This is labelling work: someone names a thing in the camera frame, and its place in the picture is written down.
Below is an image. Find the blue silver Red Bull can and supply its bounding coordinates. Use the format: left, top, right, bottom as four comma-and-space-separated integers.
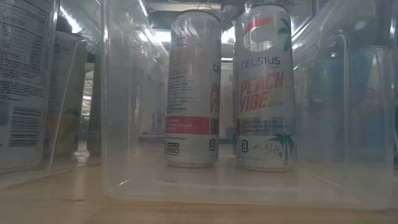
306, 58, 348, 159
349, 46, 394, 164

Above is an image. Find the white Celsius drink can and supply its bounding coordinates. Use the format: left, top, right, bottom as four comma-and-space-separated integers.
233, 3, 298, 173
164, 9, 222, 169
0, 0, 60, 170
43, 30, 89, 159

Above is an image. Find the clear plastic bin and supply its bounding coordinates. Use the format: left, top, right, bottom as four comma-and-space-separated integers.
0, 0, 105, 187
292, 0, 398, 170
99, 0, 395, 211

